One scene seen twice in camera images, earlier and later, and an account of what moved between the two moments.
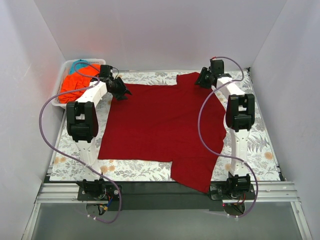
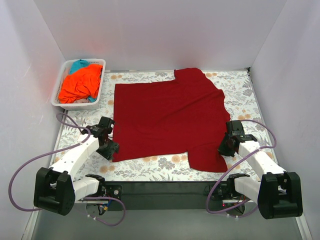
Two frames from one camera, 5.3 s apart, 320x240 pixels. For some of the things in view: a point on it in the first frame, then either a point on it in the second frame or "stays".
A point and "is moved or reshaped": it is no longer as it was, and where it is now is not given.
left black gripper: (119, 87) → (110, 151)
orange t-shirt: (74, 83) stays
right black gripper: (204, 78) → (223, 148)
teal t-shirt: (78, 64) stays
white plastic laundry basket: (64, 70) stays
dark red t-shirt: (183, 123) is moved or reshaped
